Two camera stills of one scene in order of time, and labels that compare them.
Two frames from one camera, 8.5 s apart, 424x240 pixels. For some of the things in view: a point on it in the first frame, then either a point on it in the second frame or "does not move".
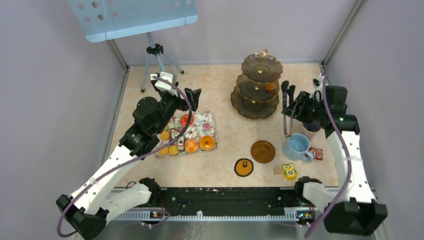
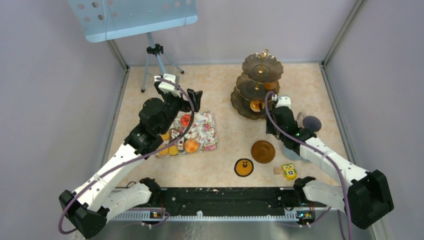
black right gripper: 296,108 -> 271,115
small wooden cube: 277,170 does not move
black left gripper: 193,97 does not move
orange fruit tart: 207,142 -> 254,106
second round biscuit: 173,150 does not move
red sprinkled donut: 184,119 does not move
